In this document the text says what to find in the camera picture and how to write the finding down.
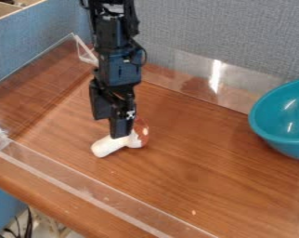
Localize clear acrylic front barrier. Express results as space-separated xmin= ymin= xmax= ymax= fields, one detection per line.
xmin=0 ymin=138 xmax=218 ymax=238

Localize wooden shelf box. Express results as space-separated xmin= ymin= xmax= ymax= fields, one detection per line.
xmin=0 ymin=0 xmax=46 ymax=20

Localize clear acrylic corner bracket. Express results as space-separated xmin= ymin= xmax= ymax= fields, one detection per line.
xmin=72 ymin=34 xmax=98 ymax=67

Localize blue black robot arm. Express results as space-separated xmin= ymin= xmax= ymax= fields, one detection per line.
xmin=79 ymin=0 xmax=147 ymax=139

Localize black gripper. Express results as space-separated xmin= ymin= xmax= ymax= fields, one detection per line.
xmin=89 ymin=47 xmax=147 ymax=139

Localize black cables under table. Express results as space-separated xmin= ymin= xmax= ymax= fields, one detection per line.
xmin=0 ymin=206 xmax=34 ymax=238

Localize clear acrylic barrier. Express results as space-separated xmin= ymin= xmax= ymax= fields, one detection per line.
xmin=137 ymin=39 xmax=285 ymax=114
xmin=0 ymin=138 xmax=218 ymax=238
xmin=0 ymin=33 xmax=93 ymax=138

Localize blue plastic bowl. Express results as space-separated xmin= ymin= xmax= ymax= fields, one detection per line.
xmin=247 ymin=79 xmax=299 ymax=160

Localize white plush mushroom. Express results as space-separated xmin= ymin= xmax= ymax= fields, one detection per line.
xmin=90 ymin=118 xmax=149 ymax=158

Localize clear acrylic back barrier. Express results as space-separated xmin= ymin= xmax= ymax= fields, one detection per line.
xmin=137 ymin=39 xmax=285 ymax=114

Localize clear acrylic left barrier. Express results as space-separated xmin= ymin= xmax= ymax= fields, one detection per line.
xmin=0 ymin=33 xmax=93 ymax=138

